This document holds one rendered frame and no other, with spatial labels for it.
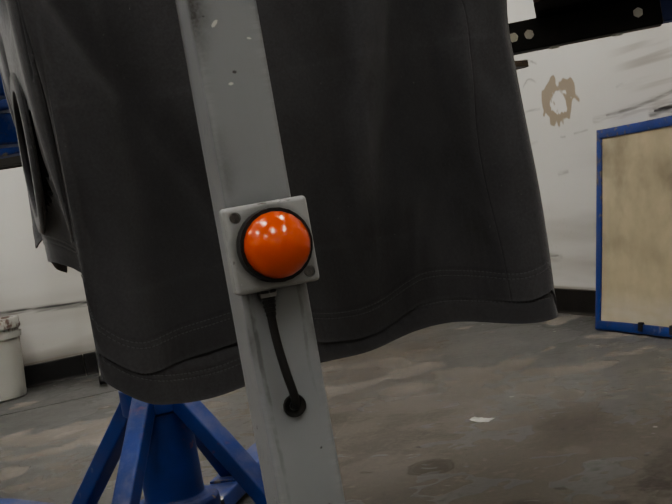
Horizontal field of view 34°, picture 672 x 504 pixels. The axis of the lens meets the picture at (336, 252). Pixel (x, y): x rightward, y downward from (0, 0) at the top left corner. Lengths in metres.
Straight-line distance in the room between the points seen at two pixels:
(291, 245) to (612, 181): 3.56
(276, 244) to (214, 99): 0.10
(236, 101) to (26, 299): 4.93
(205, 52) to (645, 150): 3.38
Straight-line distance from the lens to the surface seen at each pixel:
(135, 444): 2.15
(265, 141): 0.63
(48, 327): 5.55
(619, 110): 4.16
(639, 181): 3.98
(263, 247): 0.59
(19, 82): 0.97
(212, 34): 0.63
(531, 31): 2.07
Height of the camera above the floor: 0.67
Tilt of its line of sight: 3 degrees down
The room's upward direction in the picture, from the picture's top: 10 degrees counter-clockwise
